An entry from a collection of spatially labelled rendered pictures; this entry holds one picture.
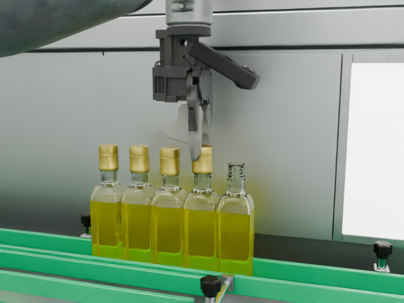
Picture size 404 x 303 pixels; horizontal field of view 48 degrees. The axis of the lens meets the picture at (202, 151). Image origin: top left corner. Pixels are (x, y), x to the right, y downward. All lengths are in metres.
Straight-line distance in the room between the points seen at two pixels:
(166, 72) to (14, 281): 0.42
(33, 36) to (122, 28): 0.67
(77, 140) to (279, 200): 0.45
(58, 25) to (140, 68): 0.64
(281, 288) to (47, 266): 0.41
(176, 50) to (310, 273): 0.44
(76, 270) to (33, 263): 0.09
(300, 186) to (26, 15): 0.68
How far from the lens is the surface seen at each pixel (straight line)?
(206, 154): 0.74
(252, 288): 0.77
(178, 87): 0.73
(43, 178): 1.10
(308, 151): 0.85
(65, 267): 0.86
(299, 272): 0.83
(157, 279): 0.79
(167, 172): 0.77
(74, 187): 1.06
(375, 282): 0.83
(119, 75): 0.94
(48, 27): 0.28
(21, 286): 0.83
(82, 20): 0.29
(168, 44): 0.75
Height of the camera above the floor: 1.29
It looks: 10 degrees down
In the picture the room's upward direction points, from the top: straight up
